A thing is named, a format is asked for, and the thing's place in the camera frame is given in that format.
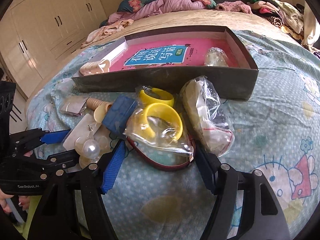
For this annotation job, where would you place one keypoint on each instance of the pearl hair clip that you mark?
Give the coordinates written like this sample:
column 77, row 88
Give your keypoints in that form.
column 92, row 145

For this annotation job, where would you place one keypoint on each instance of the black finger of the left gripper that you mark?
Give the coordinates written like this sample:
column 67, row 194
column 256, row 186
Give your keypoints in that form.
column 62, row 160

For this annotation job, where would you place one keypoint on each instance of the small crinkled plastic bag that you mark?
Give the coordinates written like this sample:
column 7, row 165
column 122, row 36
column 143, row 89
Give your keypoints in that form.
column 215, row 57

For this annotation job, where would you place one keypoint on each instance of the beige bed cover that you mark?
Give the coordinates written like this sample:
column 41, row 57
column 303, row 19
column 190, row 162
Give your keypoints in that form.
column 233, row 20

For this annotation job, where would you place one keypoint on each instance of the peach clothes on bed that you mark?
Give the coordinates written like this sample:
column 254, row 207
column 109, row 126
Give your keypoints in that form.
column 106, row 31

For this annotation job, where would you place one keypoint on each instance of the yellow bangles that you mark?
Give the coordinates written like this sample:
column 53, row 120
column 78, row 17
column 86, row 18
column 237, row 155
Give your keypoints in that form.
column 156, row 123

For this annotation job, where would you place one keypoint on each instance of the pink purple quilt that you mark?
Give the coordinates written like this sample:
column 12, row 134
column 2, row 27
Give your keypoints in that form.
column 156, row 7

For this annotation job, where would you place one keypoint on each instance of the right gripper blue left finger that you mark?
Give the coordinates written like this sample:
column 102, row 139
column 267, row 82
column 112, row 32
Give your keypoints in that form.
column 113, row 166

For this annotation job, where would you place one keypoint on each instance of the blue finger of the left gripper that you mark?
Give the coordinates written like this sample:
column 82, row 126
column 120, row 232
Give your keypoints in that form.
column 54, row 137

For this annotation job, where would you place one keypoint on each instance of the pile of clothes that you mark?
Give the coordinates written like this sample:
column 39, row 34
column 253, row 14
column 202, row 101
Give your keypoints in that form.
column 278, row 13

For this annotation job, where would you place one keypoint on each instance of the white hair claw clip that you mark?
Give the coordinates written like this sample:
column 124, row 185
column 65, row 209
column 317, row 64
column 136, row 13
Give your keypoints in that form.
column 95, row 67

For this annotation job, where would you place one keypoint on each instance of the Hello Kitty blue blanket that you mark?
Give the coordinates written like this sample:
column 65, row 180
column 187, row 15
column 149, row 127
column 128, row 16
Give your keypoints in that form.
column 276, row 131

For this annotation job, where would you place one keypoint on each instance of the white card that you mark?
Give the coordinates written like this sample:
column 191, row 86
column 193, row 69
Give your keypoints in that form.
column 74, row 105

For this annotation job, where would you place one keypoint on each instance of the plastic bag with beads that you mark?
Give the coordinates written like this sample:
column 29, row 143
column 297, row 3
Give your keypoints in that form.
column 203, row 107

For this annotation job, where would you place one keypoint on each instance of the cream wardrobe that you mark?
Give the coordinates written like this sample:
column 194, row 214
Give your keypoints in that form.
column 36, row 35

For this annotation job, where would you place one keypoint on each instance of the pink fuzzy garment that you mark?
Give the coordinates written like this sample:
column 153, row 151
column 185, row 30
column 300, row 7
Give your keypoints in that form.
column 237, row 6

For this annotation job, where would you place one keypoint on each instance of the person's left hand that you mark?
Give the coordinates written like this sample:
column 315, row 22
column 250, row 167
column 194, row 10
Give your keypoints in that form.
column 7, row 204

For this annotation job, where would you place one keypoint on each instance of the pink Chinese book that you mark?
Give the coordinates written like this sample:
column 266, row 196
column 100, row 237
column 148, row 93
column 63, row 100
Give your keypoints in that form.
column 167, row 53

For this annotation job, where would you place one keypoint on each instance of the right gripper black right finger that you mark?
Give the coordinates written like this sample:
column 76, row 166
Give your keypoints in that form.
column 222, row 181

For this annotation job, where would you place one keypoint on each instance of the blue small jewelry box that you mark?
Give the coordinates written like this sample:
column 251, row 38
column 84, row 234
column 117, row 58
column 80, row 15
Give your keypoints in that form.
column 117, row 116

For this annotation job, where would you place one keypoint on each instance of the cream curtain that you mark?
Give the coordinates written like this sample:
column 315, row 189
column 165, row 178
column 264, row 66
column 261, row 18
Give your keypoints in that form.
column 311, row 27

